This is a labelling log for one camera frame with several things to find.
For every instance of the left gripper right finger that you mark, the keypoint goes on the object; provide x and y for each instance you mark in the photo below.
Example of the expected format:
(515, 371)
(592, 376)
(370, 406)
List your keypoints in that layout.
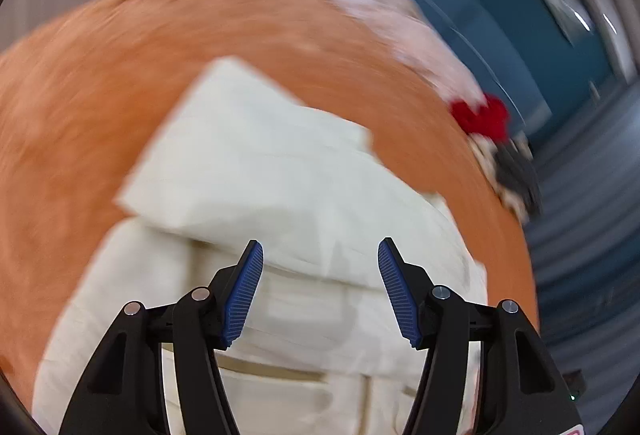
(519, 389)

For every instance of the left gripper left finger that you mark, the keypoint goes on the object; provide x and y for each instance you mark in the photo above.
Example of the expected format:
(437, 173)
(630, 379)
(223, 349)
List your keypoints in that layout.
(121, 390)

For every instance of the cream quilted jacket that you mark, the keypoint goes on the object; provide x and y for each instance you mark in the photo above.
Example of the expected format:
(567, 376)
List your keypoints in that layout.
(241, 160)

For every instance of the grey striped curtain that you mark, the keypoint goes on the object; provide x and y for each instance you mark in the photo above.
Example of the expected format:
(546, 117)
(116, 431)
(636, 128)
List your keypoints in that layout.
(585, 250)

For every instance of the grey and white garment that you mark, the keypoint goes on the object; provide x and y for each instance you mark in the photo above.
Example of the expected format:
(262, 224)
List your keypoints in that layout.
(508, 168)

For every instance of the red garment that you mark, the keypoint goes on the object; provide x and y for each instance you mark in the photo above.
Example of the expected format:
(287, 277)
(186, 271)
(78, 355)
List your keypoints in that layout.
(489, 120)

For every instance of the orange plush bed cover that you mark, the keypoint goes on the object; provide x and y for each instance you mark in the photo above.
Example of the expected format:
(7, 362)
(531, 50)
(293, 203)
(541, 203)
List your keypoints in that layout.
(81, 96)

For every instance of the pink ruffled blanket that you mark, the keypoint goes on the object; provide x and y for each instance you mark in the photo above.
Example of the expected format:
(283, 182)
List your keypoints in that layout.
(401, 25)

